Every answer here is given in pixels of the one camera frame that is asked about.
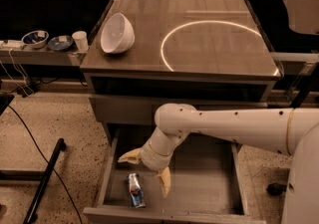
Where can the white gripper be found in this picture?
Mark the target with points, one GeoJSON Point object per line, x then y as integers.
{"type": "Point", "coordinates": [154, 158]}

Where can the red bull can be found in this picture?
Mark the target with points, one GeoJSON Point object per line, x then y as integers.
{"type": "Point", "coordinates": [135, 190]}

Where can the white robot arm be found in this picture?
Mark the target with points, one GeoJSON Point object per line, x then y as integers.
{"type": "Point", "coordinates": [293, 132]}

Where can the open middle drawer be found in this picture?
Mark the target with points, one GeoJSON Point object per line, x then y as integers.
{"type": "Point", "coordinates": [206, 187]}

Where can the closed top drawer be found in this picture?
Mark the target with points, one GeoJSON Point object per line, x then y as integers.
{"type": "Point", "coordinates": [141, 110]}

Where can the grey drawer cabinet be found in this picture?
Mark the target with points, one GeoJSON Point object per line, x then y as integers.
{"type": "Point", "coordinates": [186, 49]}

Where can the black office chair base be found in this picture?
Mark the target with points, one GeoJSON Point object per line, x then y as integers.
{"type": "Point", "coordinates": [276, 189]}

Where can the black stand leg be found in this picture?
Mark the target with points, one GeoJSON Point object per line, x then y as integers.
{"type": "Point", "coordinates": [31, 215]}

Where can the white tilted bowl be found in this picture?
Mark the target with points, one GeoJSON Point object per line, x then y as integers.
{"type": "Point", "coordinates": [118, 34]}

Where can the white paper cup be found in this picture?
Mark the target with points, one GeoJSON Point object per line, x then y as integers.
{"type": "Point", "coordinates": [80, 38]}

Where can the blue plate on shelf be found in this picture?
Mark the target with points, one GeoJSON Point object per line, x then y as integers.
{"type": "Point", "coordinates": [60, 43]}

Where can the blue white bowl on shelf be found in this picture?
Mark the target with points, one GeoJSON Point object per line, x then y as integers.
{"type": "Point", "coordinates": [36, 39]}

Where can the grey side shelf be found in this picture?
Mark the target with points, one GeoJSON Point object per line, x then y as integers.
{"type": "Point", "coordinates": [41, 57]}

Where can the white power strip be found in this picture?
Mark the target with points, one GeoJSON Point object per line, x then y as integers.
{"type": "Point", "coordinates": [15, 44]}

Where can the grey chair back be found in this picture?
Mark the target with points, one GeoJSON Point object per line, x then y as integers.
{"type": "Point", "coordinates": [303, 16]}

